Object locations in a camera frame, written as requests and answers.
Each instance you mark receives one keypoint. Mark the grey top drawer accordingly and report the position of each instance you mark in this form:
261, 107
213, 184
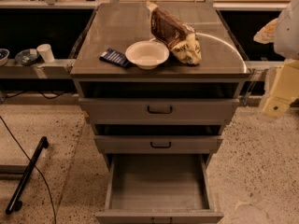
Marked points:
159, 111

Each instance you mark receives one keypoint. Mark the bagged bread loaf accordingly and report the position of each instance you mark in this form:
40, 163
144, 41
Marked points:
179, 37

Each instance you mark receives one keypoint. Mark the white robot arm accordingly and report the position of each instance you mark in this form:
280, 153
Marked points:
283, 33

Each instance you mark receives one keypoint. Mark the grey metal shelf rail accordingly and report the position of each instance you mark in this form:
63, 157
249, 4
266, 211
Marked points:
60, 69

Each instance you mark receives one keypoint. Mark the blue patterned bowl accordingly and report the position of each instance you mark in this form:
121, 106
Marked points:
27, 57

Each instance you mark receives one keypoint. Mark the dark blue packet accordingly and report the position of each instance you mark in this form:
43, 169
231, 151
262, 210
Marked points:
114, 57

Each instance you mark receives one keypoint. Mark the white paper bowl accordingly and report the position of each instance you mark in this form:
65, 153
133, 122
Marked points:
147, 54

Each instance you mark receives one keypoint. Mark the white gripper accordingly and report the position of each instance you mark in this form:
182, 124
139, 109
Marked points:
288, 32

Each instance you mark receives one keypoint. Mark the grey drawer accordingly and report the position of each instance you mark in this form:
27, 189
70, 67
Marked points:
159, 111
144, 144
158, 189

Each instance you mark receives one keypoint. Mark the grey bottom drawer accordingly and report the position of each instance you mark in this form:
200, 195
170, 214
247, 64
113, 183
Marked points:
158, 189

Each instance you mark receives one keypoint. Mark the white paper cup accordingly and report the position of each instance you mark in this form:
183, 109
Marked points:
46, 53

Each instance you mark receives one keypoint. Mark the grey drawer cabinet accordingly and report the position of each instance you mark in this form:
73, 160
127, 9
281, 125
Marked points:
220, 75

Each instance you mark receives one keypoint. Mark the grey middle drawer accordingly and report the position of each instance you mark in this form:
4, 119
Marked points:
144, 144

